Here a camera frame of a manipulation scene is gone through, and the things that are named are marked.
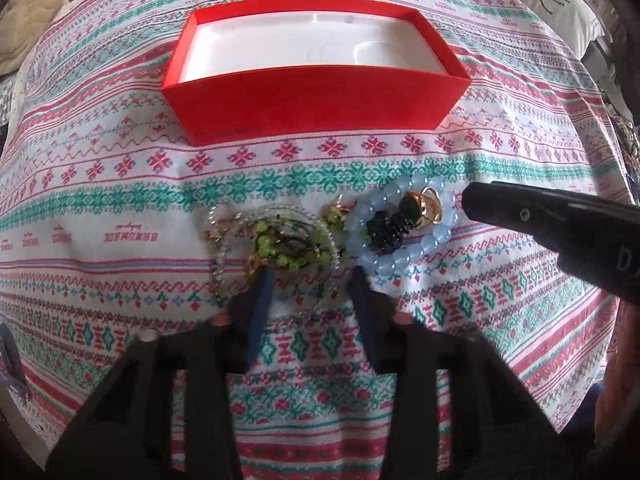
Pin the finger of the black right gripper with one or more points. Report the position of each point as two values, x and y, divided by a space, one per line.
596 240

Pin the black hair claw clip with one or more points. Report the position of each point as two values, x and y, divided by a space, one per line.
387 231

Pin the red jewelry box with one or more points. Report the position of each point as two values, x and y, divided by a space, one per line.
255 68

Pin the patterned white red green cloth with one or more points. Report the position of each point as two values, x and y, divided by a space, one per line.
104 212

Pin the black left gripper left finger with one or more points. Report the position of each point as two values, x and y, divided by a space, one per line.
162 411

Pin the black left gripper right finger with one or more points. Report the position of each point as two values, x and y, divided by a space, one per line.
459 412

